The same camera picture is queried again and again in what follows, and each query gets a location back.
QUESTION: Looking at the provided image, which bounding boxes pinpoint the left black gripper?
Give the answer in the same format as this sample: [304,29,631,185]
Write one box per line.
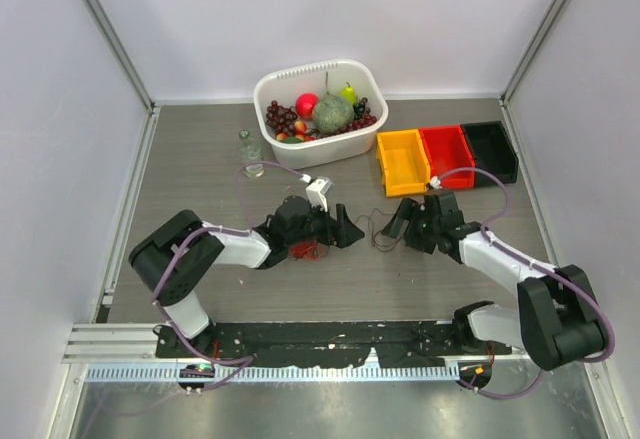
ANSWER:
[286,197,364,249]

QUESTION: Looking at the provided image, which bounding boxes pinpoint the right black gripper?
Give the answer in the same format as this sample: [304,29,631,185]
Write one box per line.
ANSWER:
[382,197,441,254]

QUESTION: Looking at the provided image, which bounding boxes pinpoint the dark brown wire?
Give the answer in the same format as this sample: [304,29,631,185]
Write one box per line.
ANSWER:
[352,207,407,251]

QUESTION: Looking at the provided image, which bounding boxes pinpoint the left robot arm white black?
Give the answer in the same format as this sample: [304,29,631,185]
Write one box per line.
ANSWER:
[128,196,365,358]

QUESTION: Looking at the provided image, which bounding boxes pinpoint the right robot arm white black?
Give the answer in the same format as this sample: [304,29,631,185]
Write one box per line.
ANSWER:
[382,190,613,371]

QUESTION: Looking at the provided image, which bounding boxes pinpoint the yellow storage bin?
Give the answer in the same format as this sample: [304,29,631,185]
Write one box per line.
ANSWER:
[376,129,431,198]

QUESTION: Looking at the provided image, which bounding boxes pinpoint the red storage bin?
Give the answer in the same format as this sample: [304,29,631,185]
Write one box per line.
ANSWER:
[419,125,475,190]

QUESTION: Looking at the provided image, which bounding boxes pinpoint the red cherry bunch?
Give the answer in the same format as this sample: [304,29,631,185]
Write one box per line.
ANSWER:
[316,115,378,139]

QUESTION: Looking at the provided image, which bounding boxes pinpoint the small peaches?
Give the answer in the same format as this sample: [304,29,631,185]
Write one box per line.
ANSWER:
[274,120,317,143]

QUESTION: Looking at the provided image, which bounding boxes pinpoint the black storage bin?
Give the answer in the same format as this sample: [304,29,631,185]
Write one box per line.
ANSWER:
[461,121,519,185]

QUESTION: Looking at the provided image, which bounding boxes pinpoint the green netted melon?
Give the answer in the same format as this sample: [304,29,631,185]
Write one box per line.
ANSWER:
[312,94,354,134]

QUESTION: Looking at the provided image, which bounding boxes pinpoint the dark purple grape bunch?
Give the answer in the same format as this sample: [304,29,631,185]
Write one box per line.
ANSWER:
[353,97,371,120]

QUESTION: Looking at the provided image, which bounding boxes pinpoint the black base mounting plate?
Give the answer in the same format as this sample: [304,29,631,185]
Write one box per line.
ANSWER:
[155,319,514,369]

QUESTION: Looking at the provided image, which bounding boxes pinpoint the clear glass bottle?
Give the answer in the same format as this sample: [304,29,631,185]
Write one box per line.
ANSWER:
[238,130,264,178]

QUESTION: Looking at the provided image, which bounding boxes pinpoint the dark red grape bunch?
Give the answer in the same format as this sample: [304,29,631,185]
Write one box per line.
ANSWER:
[265,100,299,134]

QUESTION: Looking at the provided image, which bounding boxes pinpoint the red pomegranate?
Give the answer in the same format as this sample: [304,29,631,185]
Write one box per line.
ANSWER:
[295,93,319,120]

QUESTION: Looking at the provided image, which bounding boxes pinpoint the green pear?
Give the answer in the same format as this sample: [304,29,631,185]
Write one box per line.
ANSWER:
[339,83,358,106]

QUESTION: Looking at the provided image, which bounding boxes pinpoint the white plastic basket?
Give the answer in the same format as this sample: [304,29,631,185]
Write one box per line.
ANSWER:
[253,59,389,169]

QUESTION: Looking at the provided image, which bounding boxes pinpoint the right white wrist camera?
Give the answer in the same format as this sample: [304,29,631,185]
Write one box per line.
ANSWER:
[427,176,444,190]

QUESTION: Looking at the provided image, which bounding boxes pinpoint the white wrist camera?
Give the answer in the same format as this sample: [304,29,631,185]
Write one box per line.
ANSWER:
[427,176,444,190]
[302,175,333,212]

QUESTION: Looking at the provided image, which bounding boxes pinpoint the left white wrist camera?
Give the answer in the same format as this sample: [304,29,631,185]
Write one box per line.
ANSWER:
[302,175,333,212]

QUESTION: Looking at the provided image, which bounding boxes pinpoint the white slotted cable duct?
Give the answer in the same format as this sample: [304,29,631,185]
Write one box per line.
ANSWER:
[85,362,460,384]

